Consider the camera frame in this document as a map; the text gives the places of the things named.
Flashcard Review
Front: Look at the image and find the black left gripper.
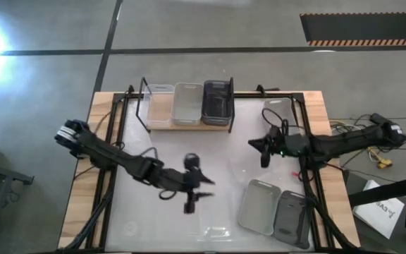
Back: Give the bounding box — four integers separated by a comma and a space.
180, 152, 216, 215

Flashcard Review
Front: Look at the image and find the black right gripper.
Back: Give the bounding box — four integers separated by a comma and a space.
247, 125, 312, 169

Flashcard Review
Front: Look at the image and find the clear plastic basket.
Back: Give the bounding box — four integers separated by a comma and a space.
145, 83, 175, 128
196, 193, 235, 243
229, 150, 278, 184

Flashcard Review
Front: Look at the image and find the white plastic basket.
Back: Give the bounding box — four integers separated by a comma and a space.
171, 82, 204, 127
238, 179, 282, 236
262, 97, 296, 131

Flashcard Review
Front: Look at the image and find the white glossy table sheet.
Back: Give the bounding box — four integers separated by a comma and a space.
104, 97, 316, 253

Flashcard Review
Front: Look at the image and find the black metal beam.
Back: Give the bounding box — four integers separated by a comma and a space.
347, 172, 406, 208

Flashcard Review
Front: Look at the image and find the white printed paper sheet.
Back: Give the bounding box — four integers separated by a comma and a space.
352, 179, 405, 240

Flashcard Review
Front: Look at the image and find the black hazard-striped floor mat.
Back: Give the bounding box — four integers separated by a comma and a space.
300, 12, 406, 47

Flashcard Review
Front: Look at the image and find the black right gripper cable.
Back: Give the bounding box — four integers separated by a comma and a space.
262, 107, 290, 132

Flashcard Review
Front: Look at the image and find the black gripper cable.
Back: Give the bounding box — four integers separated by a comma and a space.
262, 107, 290, 132
158, 188, 179, 201

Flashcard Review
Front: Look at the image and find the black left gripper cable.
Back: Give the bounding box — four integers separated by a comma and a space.
158, 188, 179, 201

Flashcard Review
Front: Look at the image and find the black aluminium table frame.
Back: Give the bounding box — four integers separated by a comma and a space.
57, 84, 361, 254

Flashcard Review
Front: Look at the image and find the wooden shelf with black frame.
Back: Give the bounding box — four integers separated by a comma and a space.
135, 76, 236, 134

